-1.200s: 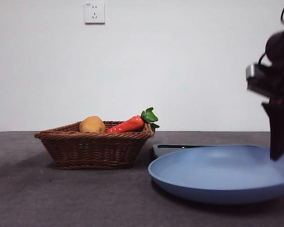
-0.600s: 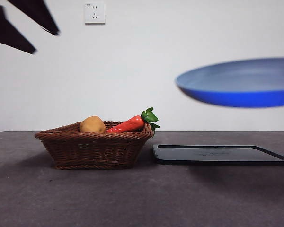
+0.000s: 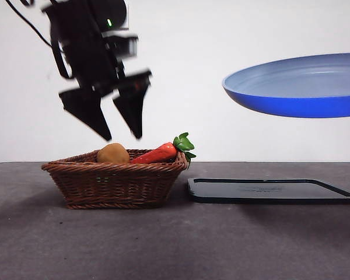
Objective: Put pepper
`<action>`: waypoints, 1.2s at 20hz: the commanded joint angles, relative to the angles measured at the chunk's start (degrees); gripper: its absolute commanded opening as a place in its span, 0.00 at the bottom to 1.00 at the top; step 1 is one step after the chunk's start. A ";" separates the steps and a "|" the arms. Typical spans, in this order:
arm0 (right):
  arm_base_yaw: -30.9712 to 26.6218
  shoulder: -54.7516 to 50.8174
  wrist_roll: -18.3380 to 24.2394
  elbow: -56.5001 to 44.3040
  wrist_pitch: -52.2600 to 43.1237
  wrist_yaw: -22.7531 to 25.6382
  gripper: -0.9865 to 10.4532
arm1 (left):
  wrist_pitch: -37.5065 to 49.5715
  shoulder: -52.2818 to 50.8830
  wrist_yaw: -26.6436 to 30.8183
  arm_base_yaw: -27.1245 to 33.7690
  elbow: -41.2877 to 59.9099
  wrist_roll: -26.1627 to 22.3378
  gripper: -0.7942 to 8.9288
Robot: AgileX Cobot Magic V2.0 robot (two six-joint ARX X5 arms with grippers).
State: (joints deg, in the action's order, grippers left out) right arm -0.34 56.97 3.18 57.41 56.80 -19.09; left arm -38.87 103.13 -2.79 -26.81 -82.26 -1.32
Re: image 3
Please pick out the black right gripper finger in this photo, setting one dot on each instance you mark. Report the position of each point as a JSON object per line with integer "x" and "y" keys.
{"x": 132, "y": 111}

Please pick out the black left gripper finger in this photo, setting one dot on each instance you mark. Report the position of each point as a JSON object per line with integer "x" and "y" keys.
{"x": 87, "y": 111}

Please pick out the blue round plate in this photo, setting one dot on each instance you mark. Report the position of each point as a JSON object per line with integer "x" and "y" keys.
{"x": 294, "y": 87}

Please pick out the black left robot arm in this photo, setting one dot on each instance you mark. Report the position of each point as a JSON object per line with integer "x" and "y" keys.
{"x": 76, "y": 43}

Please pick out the brown potato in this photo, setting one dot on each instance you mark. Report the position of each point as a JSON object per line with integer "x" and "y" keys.
{"x": 113, "y": 154}

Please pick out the orange carrot with green leaves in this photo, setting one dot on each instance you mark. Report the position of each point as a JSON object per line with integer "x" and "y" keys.
{"x": 160, "y": 153}

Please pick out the brown wicker basket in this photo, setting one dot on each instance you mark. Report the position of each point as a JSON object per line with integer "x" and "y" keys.
{"x": 113, "y": 186}

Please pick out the black flat tray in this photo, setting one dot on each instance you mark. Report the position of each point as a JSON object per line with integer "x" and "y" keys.
{"x": 221, "y": 191}

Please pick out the white wall socket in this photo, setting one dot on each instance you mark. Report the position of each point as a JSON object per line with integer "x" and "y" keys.
{"x": 127, "y": 25}

